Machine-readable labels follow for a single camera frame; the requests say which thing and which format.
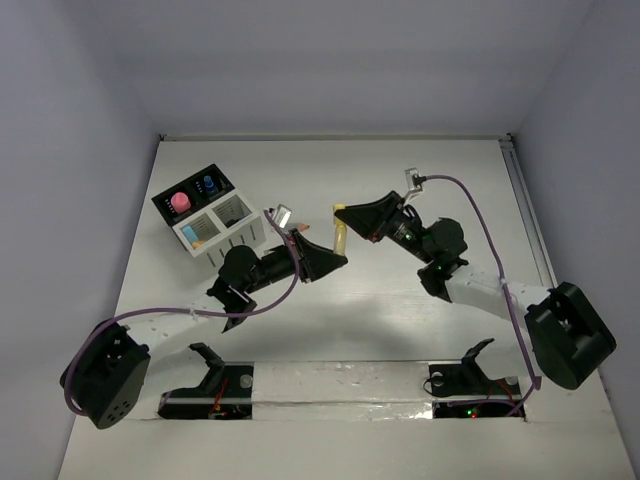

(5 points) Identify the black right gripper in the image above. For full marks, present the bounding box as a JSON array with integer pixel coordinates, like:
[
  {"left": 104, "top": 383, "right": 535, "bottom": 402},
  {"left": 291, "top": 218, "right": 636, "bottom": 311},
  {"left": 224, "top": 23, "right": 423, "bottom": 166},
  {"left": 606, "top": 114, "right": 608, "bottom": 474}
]
[{"left": 334, "top": 191, "right": 435, "bottom": 265}]

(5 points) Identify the yellow marker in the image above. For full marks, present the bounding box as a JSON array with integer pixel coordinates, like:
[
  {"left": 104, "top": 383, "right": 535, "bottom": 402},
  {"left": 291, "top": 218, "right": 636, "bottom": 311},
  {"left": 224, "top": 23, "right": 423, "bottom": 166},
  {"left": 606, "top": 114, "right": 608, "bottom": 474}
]
[{"left": 333, "top": 224, "right": 347, "bottom": 256}]

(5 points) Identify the light blue marker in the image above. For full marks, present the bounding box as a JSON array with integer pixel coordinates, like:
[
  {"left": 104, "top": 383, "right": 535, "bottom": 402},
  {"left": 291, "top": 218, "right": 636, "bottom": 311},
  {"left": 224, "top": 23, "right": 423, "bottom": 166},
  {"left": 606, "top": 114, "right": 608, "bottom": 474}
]
[{"left": 181, "top": 225, "right": 199, "bottom": 244}]

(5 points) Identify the black highlighter blue cap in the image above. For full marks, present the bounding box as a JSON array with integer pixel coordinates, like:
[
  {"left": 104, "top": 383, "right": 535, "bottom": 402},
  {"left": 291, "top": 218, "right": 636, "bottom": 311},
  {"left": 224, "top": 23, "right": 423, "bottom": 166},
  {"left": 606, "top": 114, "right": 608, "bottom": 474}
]
[{"left": 203, "top": 175, "right": 218, "bottom": 196}]

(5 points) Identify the pink-capped marker tube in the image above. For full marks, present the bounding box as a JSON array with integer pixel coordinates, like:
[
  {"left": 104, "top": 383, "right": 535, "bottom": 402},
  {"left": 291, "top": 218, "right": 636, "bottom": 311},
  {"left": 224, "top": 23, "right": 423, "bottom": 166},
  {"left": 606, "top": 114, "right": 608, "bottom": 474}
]
[{"left": 170, "top": 191, "right": 191, "bottom": 215}]

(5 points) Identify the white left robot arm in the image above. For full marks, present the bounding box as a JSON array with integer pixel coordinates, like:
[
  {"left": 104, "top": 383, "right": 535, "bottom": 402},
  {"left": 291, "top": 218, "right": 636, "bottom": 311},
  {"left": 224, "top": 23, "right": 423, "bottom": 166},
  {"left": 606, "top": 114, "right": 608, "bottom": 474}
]
[{"left": 60, "top": 227, "right": 348, "bottom": 430}]

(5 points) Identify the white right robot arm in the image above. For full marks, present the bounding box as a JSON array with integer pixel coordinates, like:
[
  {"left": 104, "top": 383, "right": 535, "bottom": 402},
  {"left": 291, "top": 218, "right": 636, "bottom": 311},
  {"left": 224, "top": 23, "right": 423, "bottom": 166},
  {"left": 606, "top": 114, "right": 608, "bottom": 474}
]
[{"left": 334, "top": 191, "right": 617, "bottom": 390}]

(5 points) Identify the orange-tipped clear marker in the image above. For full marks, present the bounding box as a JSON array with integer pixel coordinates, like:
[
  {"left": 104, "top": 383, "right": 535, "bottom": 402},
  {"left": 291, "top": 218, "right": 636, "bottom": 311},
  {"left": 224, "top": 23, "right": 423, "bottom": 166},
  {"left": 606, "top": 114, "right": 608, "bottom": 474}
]
[{"left": 288, "top": 223, "right": 310, "bottom": 232}]

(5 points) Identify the white slotted organizer box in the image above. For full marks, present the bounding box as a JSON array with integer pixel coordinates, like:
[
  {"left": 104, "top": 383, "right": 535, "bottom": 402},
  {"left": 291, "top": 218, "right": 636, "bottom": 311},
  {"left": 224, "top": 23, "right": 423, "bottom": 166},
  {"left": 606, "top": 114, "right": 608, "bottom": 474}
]
[{"left": 172, "top": 189, "right": 266, "bottom": 270}]

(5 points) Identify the black slotted organizer box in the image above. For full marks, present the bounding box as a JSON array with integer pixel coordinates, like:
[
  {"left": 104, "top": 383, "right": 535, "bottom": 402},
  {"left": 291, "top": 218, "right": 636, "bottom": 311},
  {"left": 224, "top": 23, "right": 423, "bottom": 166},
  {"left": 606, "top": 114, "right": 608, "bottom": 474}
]
[{"left": 152, "top": 164, "right": 235, "bottom": 227}]

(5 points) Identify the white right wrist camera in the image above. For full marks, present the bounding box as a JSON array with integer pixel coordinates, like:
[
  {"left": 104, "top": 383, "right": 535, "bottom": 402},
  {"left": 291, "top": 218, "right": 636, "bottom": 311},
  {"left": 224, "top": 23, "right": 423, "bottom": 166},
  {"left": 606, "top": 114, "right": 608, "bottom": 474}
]
[{"left": 404, "top": 168, "right": 426, "bottom": 205}]

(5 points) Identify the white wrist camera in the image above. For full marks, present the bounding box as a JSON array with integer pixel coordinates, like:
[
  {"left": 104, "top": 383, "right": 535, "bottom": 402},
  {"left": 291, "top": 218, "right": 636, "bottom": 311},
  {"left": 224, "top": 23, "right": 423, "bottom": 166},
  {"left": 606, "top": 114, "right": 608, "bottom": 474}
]
[
  {"left": 266, "top": 204, "right": 293, "bottom": 231},
  {"left": 404, "top": 168, "right": 426, "bottom": 205}
]

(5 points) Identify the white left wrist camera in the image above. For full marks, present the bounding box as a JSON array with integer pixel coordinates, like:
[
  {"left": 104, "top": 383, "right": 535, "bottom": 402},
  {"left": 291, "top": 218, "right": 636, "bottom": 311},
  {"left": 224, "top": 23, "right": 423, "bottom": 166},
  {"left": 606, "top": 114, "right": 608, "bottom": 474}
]
[{"left": 266, "top": 204, "right": 293, "bottom": 231}]

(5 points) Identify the aluminium rail at wall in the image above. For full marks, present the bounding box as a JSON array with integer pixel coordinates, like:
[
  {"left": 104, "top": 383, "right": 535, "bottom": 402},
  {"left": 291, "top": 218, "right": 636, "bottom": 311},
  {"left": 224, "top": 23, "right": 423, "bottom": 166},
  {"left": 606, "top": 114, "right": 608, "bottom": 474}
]
[{"left": 498, "top": 134, "right": 558, "bottom": 287}]

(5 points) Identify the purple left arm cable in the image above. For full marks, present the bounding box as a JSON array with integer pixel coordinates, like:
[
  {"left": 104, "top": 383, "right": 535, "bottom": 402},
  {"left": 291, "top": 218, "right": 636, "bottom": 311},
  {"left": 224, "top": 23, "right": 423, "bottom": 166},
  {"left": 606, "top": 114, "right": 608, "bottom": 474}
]
[{"left": 64, "top": 212, "right": 301, "bottom": 416}]

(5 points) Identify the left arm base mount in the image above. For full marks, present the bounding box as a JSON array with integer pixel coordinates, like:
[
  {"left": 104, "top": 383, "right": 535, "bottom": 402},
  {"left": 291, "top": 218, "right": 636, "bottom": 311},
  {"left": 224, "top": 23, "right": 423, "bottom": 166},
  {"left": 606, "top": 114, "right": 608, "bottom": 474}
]
[{"left": 157, "top": 342, "right": 254, "bottom": 420}]

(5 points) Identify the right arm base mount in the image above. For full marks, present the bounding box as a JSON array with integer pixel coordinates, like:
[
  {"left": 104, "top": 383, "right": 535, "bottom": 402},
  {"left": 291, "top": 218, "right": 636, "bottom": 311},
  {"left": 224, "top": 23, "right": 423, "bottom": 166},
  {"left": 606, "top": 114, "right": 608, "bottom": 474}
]
[{"left": 422, "top": 338, "right": 522, "bottom": 420}]

